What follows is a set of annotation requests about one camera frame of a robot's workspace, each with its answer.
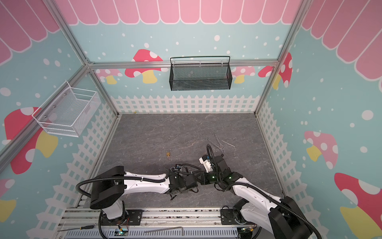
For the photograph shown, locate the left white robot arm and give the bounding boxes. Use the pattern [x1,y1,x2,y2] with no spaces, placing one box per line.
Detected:
[76,163,202,221]

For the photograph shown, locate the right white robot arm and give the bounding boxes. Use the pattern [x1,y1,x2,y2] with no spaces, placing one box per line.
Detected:
[201,144,322,239]

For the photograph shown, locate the large hex key front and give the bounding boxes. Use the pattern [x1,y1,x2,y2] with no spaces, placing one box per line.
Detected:
[144,227,185,237]

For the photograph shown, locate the long silver wrench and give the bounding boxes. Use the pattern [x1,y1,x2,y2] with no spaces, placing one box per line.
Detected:
[206,137,224,153]

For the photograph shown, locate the short silver wrench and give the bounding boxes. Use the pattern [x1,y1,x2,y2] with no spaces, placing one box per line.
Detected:
[213,133,224,152]

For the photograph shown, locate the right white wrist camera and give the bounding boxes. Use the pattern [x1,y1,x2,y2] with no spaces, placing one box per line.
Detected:
[199,155,213,173]

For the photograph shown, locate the screwdriver on rail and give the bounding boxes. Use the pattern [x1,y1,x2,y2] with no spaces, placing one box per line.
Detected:
[58,225,95,232]

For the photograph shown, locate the black mesh wall basket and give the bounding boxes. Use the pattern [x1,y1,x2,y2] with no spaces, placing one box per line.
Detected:
[169,56,233,91]

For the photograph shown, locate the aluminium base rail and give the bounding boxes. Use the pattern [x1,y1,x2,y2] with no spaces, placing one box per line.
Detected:
[53,207,274,239]

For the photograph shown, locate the white wire wall basket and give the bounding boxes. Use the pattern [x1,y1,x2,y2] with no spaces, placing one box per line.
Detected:
[32,82,101,137]

